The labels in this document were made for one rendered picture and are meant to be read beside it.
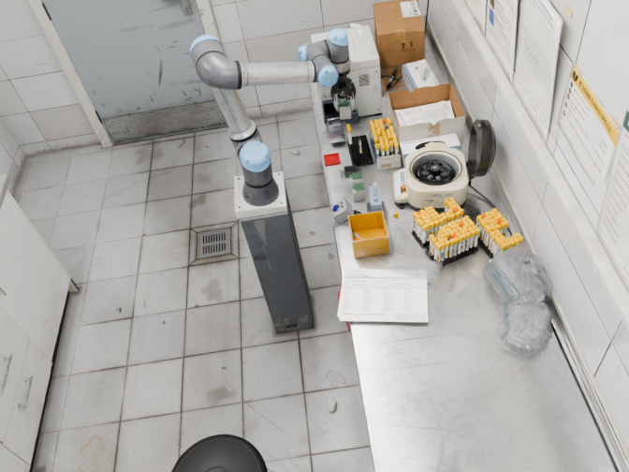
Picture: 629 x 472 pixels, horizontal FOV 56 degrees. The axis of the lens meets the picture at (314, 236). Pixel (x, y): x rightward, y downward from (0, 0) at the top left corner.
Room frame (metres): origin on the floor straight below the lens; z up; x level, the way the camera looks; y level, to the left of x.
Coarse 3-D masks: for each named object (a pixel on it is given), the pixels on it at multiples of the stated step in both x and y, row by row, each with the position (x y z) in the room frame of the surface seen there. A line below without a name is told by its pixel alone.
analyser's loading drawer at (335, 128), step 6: (330, 114) 2.21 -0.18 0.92; (336, 114) 2.20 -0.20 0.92; (330, 120) 2.13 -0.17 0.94; (336, 120) 2.13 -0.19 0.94; (330, 126) 2.09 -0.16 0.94; (336, 126) 2.09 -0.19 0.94; (342, 126) 2.10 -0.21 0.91; (330, 132) 2.08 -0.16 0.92; (336, 132) 2.07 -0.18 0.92; (342, 132) 2.07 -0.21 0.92; (330, 138) 2.03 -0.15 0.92; (336, 138) 2.03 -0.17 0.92; (342, 138) 2.03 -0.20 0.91
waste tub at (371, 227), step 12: (348, 216) 1.50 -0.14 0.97; (360, 216) 1.50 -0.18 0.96; (372, 216) 1.50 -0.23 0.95; (384, 216) 1.47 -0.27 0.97; (360, 228) 1.50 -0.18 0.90; (372, 228) 1.50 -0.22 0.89; (384, 228) 1.45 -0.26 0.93; (360, 240) 1.38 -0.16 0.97; (372, 240) 1.37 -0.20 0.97; (384, 240) 1.37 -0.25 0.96; (360, 252) 1.38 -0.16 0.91; (372, 252) 1.37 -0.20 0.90; (384, 252) 1.37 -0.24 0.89
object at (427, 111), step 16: (400, 96) 2.14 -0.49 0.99; (416, 96) 2.13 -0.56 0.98; (432, 96) 2.13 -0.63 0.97; (448, 96) 2.13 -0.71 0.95; (400, 112) 2.10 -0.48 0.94; (416, 112) 2.08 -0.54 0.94; (432, 112) 2.06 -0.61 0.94; (448, 112) 2.03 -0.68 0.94; (464, 112) 1.91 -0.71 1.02; (400, 128) 1.90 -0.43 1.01; (416, 128) 1.90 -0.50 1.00; (432, 128) 1.90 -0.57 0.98; (448, 128) 1.89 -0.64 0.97
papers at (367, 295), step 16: (352, 272) 1.31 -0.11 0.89; (368, 272) 1.29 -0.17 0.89; (384, 272) 1.28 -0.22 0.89; (352, 288) 1.23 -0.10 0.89; (368, 288) 1.22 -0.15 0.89; (384, 288) 1.21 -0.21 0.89; (400, 288) 1.20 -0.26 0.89; (416, 288) 1.18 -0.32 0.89; (352, 304) 1.17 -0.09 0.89; (368, 304) 1.16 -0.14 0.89; (384, 304) 1.14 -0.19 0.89; (400, 304) 1.13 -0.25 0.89; (416, 304) 1.12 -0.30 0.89; (352, 320) 1.10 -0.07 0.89; (368, 320) 1.09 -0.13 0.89; (384, 320) 1.08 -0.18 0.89; (400, 320) 1.07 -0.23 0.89; (416, 320) 1.06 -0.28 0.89
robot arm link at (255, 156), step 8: (248, 144) 1.81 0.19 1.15; (256, 144) 1.81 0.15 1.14; (264, 144) 1.81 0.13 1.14; (240, 152) 1.79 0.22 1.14; (248, 152) 1.78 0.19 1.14; (256, 152) 1.77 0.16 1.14; (264, 152) 1.77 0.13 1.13; (240, 160) 1.80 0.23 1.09; (248, 160) 1.74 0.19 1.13; (256, 160) 1.73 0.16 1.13; (264, 160) 1.73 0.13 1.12; (248, 168) 1.73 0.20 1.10; (256, 168) 1.72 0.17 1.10; (264, 168) 1.73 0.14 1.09; (248, 176) 1.73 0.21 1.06; (256, 176) 1.72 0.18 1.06; (264, 176) 1.73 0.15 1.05; (256, 184) 1.72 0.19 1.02
